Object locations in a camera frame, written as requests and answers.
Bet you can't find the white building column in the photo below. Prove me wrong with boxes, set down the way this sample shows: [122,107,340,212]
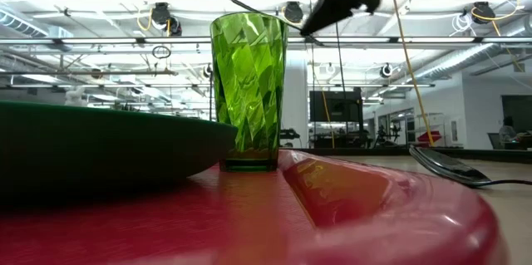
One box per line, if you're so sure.
[282,51,310,149]

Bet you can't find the yellow rope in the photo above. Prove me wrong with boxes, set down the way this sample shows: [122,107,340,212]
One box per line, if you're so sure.
[387,0,436,148]

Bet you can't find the black coiled wire loop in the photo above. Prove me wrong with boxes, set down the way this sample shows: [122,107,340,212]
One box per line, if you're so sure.
[151,45,172,61]

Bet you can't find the metal fork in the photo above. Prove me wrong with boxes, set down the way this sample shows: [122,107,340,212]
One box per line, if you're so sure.
[229,0,326,47]

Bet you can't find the white robot figure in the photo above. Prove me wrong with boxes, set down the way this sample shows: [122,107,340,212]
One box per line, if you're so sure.
[63,86,89,108]

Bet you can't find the metal spoon with blue handle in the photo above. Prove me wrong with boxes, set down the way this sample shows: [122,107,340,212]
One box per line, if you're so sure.
[409,145,532,189]

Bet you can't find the red plastic tray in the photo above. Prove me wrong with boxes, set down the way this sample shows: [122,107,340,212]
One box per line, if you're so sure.
[0,148,510,265]

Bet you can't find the green faceted plastic cup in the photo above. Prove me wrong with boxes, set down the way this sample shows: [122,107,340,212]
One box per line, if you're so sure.
[209,12,289,173]

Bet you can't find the long ceiling light fixture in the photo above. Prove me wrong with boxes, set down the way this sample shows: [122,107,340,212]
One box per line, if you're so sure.
[0,36,532,47]

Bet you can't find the green round plate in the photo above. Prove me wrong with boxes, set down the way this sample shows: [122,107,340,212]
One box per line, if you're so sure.
[0,100,239,200]

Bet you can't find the black hanging cable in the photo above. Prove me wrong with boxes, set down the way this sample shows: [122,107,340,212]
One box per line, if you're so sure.
[334,22,347,90]

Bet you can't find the red sign object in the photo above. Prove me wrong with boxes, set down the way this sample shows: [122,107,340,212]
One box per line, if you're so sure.
[416,130,443,145]

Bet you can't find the black machine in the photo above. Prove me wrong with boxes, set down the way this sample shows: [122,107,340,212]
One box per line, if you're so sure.
[280,128,302,141]

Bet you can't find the black table edge frame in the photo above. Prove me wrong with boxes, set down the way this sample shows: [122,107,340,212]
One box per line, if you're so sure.
[286,146,532,163]

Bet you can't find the black monitor screen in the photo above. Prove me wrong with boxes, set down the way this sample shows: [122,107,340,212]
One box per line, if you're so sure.
[308,87,364,124]

